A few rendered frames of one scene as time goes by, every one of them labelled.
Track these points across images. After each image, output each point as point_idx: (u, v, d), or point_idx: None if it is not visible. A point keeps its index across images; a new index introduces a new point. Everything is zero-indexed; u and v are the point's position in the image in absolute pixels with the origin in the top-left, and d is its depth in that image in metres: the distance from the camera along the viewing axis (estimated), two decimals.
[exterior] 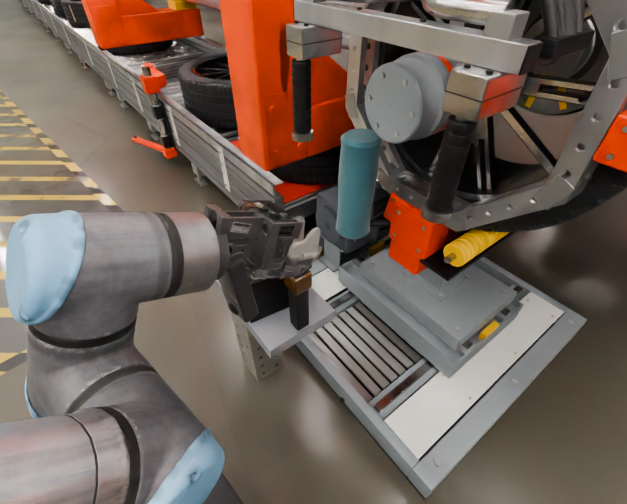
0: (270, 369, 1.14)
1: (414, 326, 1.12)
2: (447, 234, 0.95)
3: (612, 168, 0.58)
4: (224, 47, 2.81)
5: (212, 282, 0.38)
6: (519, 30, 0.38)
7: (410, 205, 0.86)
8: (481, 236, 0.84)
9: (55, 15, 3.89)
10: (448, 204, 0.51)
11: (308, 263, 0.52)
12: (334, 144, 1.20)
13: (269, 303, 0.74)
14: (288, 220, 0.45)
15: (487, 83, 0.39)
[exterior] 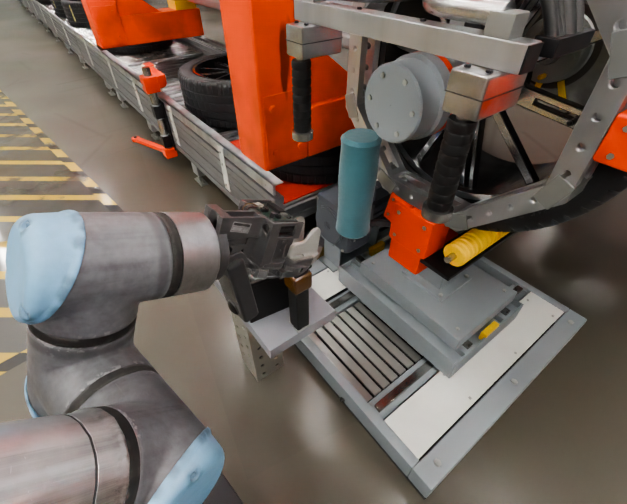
0: (270, 369, 1.14)
1: (414, 326, 1.12)
2: (447, 234, 0.95)
3: (582, 192, 0.62)
4: (224, 47, 2.81)
5: (212, 282, 0.38)
6: (519, 29, 0.38)
7: (410, 205, 0.85)
8: (481, 236, 0.84)
9: (55, 15, 3.89)
10: (448, 204, 0.50)
11: (308, 263, 0.52)
12: (334, 144, 1.20)
13: (269, 303, 0.74)
14: (288, 220, 0.45)
15: (487, 82, 0.39)
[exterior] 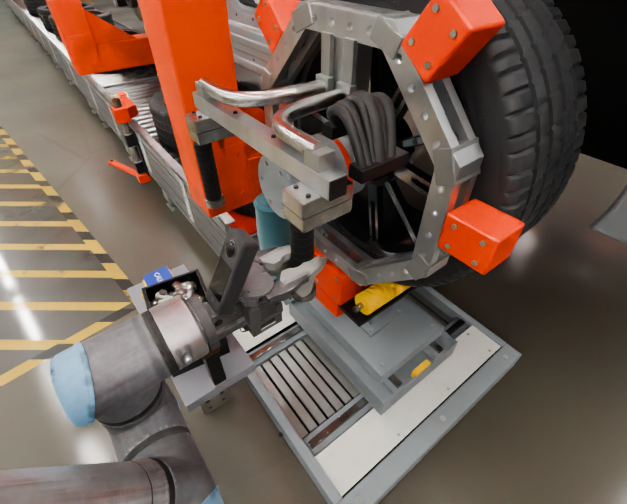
0: (217, 403, 1.20)
1: (352, 363, 1.18)
2: None
3: (451, 262, 0.70)
4: None
5: None
6: (328, 164, 0.46)
7: None
8: (389, 286, 0.91)
9: (42, 31, 3.95)
10: None
11: (275, 251, 0.57)
12: None
13: None
14: None
15: (303, 207, 0.46)
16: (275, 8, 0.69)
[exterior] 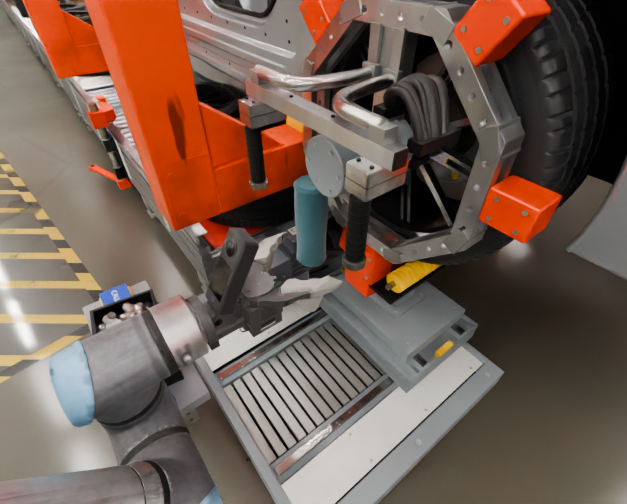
0: None
1: (377, 345, 1.23)
2: None
3: (485, 238, 0.75)
4: None
5: None
6: (391, 138, 0.51)
7: None
8: (419, 266, 0.96)
9: (30, 32, 3.90)
10: (359, 256, 0.63)
11: None
12: (251, 198, 1.21)
13: None
14: None
15: (368, 177, 0.51)
16: (322, 1, 0.74)
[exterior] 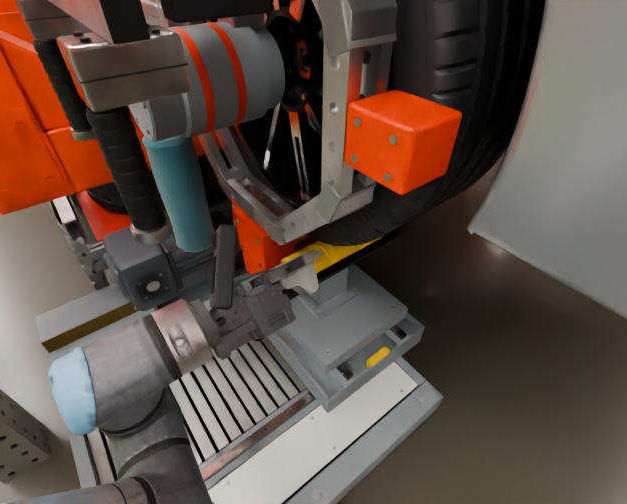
0: (23, 467, 0.89)
1: (298, 351, 0.99)
2: (307, 245, 0.84)
3: (381, 201, 0.51)
4: None
5: None
6: None
7: (245, 214, 0.74)
8: (323, 249, 0.72)
9: None
10: (147, 219, 0.39)
11: None
12: None
13: None
14: None
15: (70, 55, 0.27)
16: None
